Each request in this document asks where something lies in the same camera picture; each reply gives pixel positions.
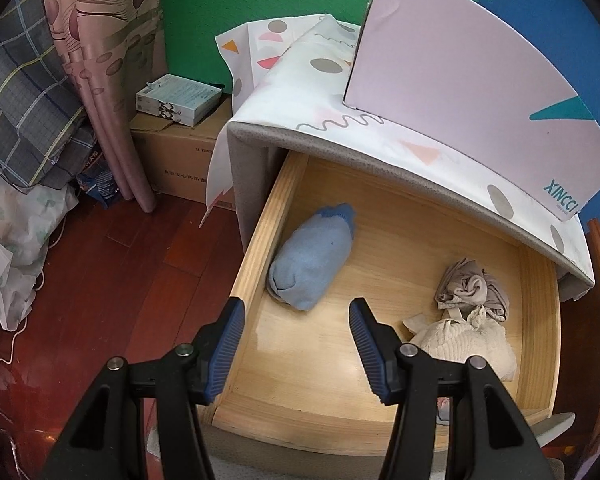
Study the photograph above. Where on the pink floral curtain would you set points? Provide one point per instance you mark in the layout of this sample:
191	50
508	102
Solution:
110	50

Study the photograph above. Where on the grey plaid blanket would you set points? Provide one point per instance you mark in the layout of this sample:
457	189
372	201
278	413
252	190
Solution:
45	133

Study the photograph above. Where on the wooden top drawer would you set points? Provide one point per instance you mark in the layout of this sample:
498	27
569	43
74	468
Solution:
297	399

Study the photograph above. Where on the blue floral trim underwear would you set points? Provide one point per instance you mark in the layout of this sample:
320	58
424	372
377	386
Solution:
444	406

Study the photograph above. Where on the grey beige rolled underwear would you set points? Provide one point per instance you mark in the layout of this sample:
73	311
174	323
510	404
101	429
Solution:
465	286

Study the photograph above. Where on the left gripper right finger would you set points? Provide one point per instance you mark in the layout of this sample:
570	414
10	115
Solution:
404	376

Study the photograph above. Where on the orange wooden bed frame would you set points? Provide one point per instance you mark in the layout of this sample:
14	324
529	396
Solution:
578	390

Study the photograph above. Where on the beige lace bra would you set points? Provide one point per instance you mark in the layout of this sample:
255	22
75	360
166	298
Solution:
456	339

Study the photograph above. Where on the brown cardboard box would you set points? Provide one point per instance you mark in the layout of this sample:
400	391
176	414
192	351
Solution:
176	158

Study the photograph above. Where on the white teal mask box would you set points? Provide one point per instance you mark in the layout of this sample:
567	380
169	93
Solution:
178	99

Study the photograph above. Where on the pink XINCCI shoe box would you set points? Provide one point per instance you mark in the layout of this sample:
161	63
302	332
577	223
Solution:
455	72

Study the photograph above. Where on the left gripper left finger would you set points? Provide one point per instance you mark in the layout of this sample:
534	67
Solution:
185	378

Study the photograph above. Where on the blue packet on floor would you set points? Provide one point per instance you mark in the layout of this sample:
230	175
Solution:
97	181

